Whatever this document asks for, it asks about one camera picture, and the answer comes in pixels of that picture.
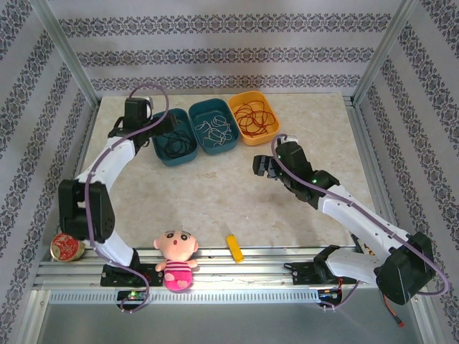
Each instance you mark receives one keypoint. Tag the aluminium mounting rail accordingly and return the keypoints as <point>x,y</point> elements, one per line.
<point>251,276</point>

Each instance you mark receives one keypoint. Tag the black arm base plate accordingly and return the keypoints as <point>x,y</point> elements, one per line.
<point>107,277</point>
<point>305,276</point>

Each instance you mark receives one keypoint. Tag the aluminium side rail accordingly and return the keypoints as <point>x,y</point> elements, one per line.
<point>84,143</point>
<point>366,143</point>

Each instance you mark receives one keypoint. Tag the small printed packet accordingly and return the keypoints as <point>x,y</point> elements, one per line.
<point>365,249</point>

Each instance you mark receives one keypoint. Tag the small circuit board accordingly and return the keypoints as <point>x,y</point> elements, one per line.
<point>328,294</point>
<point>132,295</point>

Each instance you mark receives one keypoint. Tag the aluminium frame post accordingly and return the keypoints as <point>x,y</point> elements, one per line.
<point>66,53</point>
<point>384,53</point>

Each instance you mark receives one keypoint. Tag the pink plush doll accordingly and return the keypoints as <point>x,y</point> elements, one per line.
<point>175,247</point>

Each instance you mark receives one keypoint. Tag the yellow plastic bin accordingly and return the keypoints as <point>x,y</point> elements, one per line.
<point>265,139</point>

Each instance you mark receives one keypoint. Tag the red round tin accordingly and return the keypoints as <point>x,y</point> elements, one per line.
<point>64,249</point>

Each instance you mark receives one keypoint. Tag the yellow rectangular block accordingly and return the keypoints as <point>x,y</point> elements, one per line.
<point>235,249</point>

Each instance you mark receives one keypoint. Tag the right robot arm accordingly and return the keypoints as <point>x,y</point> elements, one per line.
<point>358,225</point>

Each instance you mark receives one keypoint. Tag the teal plastic bin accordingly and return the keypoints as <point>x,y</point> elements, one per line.
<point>215,150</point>
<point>179,161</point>

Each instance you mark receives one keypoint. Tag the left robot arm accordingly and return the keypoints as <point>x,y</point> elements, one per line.
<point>114,159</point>

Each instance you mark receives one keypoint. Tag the grey metal sheet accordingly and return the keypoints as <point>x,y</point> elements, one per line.
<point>229,326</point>

